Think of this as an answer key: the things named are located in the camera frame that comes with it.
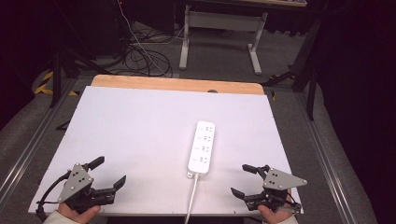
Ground white power strip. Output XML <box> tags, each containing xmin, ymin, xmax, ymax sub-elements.
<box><xmin>186</xmin><ymin>120</ymin><xmax>217</xmax><ymax>180</ymax></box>

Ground white board sheet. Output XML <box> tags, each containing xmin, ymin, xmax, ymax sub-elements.
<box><xmin>27</xmin><ymin>85</ymin><xmax>304</xmax><ymax>217</ymax></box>

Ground person's left hand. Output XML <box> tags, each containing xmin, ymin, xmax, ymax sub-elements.
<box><xmin>57</xmin><ymin>203</ymin><xmax>103</xmax><ymax>224</ymax></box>

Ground white power strip cable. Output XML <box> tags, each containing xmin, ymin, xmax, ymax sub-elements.
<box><xmin>183</xmin><ymin>173</ymin><xmax>200</xmax><ymax>224</ymax></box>

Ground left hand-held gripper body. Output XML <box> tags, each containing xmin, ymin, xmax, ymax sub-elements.
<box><xmin>57</xmin><ymin>162</ymin><xmax>117</xmax><ymax>216</ymax></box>

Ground black floor cables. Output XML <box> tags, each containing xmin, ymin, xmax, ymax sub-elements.
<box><xmin>122</xmin><ymin>29</ymin><xmax>175</xmax><ymax>78</ymax></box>

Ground aluminium floor rail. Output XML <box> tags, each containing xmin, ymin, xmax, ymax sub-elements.
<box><xmin>293</xmin><ymin>91</ymin><xmax>354</xmax><ymax>224</ymax></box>
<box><xmin>0</xmin><ymin>77</ymin><xmax>79</xmax><ymax>202</ymax></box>

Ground yellow black floor tape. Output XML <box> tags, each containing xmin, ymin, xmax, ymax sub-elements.
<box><xmin>33</xmin><ymin>70</ymin><xmax>80</xmax><ymax>97</ymax></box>

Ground white metal desk frame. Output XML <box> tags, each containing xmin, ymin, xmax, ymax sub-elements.
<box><xmin>178</xmin><ymin>3</ymin><xmax>269</xmax><ymax>77</ymax></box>

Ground person's right hand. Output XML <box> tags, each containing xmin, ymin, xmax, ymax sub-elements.
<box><xmin>257</xmin><ymin>204</ymin><xmax>295</xmax><ymax>224</ymax></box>

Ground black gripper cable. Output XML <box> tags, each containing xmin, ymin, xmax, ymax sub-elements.
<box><xmin>35</xmin><ymin>170</ymin><xmax>73</xmax><ymax>222</ymax></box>

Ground black metal stand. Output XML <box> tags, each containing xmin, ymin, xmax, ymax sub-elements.
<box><xmin>261</xmin><ymin>17</ymin><xmax>325</xmax><ymax>122</ymax></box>
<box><xmin>48</xmin><ymin>43</ymin><xmax>111</xmax><ymax>109</ymax></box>

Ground wooden table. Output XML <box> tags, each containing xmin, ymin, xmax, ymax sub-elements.
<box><xmin>90</xmin><ymin>74</ymin><xmax>266</xmax><ymax>96</ymax></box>

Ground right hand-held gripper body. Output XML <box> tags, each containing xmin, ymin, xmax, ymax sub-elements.
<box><xmin>244</xmin><ymin>164</ymin><xmax>308</xmax><ymax>216</ymax></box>

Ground thin white floor cable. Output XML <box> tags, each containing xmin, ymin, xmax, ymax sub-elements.
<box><xmin>117</xmin><ymin>0</ymin><xmax>187</xmax><ymax>77</ymax></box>

